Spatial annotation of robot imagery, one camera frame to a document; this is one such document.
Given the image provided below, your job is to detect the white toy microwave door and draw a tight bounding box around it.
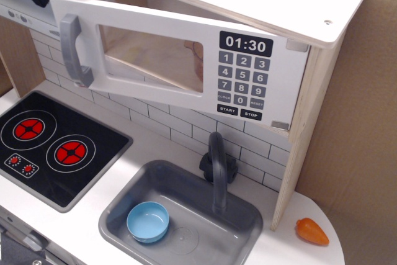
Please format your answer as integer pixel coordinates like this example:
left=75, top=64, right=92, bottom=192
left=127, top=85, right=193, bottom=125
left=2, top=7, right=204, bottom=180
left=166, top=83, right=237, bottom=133
left=50, top=0, right=310, bottom=130

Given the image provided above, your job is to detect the wooden toy microwave cabinet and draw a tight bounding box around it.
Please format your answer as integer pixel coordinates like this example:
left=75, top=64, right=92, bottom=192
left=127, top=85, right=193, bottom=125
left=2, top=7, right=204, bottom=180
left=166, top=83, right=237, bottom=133
left=91, top=0, right=371, bottom=232

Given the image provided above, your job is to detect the grey range hood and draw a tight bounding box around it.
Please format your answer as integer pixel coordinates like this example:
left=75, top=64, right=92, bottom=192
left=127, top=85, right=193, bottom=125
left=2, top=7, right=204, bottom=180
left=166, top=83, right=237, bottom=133
left=1, top=0, right=60, bottom=41

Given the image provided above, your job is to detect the orange translucent pot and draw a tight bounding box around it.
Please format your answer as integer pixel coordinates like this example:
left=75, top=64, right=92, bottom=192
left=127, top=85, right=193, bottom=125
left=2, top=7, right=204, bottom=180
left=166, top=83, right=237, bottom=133
left=184, top=40, right=203, bottom=82

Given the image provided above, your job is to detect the black toy stovetop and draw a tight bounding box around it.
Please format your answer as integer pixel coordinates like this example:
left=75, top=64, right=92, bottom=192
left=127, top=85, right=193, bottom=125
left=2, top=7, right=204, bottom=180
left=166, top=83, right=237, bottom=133
left=1, top=91, right=133, bottom=213

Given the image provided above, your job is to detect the dark grey toy faucet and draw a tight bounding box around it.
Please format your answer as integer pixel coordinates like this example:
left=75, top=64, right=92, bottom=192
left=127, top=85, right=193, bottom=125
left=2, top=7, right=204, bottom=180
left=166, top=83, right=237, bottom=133
left=199, top=132, right=238, bottom=215

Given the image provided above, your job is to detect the light blue bowl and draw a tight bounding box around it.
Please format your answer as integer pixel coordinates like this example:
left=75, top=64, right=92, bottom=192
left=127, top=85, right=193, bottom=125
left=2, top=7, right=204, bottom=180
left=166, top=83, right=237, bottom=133
left=126, top=201, right=170, bottom=243

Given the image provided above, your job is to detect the grey toy sink basin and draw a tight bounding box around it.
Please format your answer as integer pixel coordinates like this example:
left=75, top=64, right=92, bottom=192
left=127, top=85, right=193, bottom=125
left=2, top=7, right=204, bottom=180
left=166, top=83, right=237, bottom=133
left=99, top=160, right=263, bottom=264

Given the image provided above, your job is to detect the brown cardboard panel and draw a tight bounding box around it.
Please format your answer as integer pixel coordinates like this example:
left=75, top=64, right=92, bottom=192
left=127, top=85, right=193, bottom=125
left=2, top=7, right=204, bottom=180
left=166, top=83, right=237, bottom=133
left=296, top=0, right=396, bottom=264

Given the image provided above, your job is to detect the orange toy carrot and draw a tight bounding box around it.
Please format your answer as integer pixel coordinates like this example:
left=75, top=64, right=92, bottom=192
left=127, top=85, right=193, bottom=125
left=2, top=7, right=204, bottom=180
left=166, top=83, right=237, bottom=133
left=295, top=218, right=329, bottom=246

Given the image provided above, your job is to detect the grey oven front handle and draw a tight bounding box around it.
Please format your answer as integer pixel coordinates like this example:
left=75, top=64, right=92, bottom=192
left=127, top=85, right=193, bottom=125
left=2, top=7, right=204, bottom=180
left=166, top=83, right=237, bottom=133
left=1, top=217, right=78, bottom=264

